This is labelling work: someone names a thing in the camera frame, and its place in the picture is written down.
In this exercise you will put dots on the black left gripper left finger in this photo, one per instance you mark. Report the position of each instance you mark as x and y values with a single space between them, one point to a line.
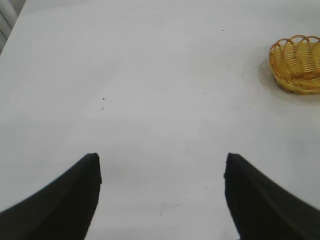
57 205

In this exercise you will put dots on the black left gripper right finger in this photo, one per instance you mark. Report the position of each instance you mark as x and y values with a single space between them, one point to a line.
262 207

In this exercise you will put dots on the yellow woven wicker basket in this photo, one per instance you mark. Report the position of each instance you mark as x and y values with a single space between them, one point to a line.
297 67

